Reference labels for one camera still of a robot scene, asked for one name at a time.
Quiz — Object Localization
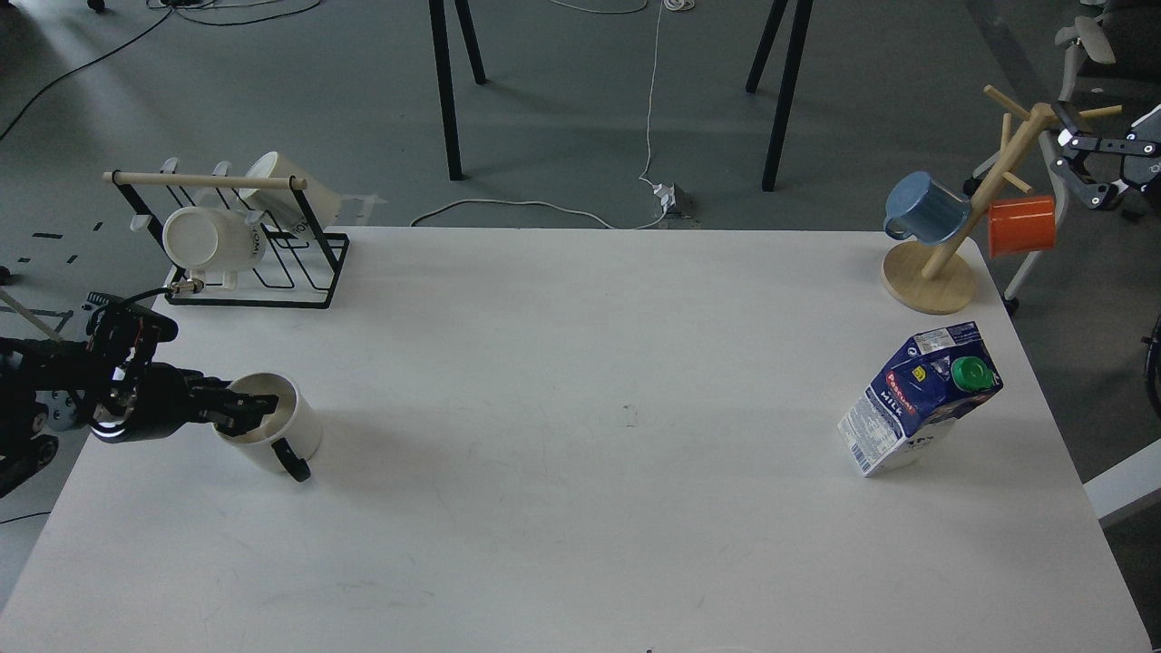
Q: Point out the black table legs left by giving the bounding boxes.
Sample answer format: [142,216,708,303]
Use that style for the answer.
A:
[427,1,488,181]

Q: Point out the cream cup on rack rear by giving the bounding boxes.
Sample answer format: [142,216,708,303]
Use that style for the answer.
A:
[238,151,342,234]

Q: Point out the black floor cable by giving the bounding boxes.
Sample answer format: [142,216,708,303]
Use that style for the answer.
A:
[0,0,323,141]

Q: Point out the orange mug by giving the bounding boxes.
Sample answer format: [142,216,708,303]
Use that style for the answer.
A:
[987,195,1057,258]

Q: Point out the white mug black handle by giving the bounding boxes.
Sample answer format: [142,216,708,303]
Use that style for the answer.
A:
[216,372,324,482]

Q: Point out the white cup on rack front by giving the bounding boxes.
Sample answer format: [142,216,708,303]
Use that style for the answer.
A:
[163,206,267,290]

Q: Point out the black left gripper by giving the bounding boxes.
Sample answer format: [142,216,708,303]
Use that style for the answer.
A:
[91,363,279,443]

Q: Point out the black table legs right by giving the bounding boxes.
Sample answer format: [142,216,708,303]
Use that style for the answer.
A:
[744,1,815,191]

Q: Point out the blue milk carton green cap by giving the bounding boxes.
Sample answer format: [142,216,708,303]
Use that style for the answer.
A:
[837,321,1003,478]

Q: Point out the black wire cup rack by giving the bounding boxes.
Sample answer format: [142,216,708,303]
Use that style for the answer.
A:
[103,157,351,309]

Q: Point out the black table legs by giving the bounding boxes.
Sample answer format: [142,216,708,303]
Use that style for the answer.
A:
[744,1,815,191]
[427,1,488,181]

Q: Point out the blue mug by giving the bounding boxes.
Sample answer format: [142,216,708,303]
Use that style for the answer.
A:
[884,171,971,247]

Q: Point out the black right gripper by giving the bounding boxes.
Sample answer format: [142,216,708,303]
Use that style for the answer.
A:
[1052,101,1160,210]

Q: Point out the wooden mug tree stand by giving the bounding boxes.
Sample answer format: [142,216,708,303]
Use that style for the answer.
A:
[880,85,1122,316]

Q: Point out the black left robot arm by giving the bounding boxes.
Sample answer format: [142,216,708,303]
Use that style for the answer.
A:
[1,292,281,493]

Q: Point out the white side table edge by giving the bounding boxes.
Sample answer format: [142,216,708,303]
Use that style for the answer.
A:
[1083,442,1160,529]

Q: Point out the white power cable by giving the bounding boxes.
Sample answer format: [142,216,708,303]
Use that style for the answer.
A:
[409,0,695,229]

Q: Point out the grey office chair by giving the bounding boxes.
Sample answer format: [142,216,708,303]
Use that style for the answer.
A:
[1000,1,1158,314]

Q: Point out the floor power socket box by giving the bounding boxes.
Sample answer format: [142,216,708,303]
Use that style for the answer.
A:
[664,182,698,229]

